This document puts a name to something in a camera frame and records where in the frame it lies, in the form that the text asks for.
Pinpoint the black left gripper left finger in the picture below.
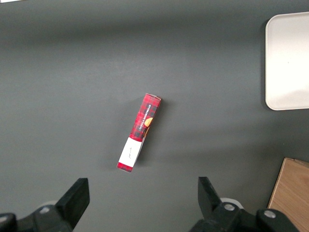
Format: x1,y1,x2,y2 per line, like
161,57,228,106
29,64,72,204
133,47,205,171
0,177,91,232

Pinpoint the beige plastic tray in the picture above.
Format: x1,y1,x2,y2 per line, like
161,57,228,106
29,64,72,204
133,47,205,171
265,11,309,111

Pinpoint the red plaid cookie box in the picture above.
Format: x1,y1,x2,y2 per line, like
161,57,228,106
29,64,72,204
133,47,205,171
116,92,162,174

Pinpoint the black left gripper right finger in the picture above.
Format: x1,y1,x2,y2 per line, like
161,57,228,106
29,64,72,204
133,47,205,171
190,176,300,232

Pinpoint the wooden drawer cabinet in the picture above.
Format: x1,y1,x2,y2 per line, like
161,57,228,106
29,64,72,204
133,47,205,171
267,157,309,232

